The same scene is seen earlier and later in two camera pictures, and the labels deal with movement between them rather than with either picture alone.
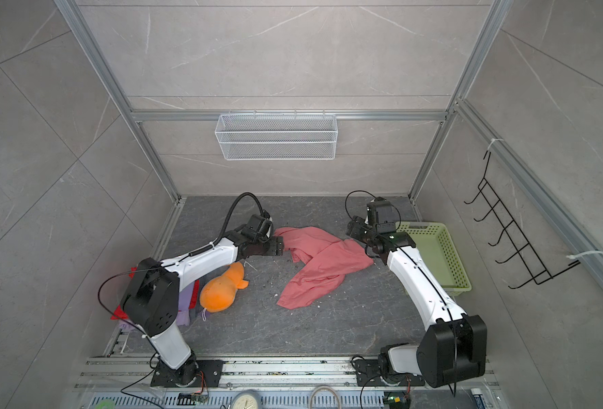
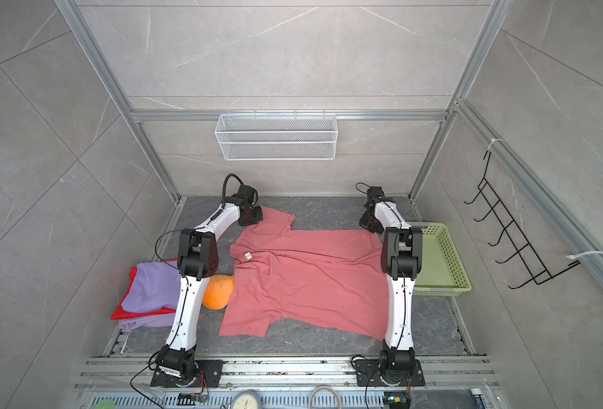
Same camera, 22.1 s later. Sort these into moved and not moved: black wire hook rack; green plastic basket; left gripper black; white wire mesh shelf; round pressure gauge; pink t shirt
Moved: left gripper black; pink t shirt
Not moved: green plastic basket; black wire hook rack; round pressure gauge; white wire mesh shelf
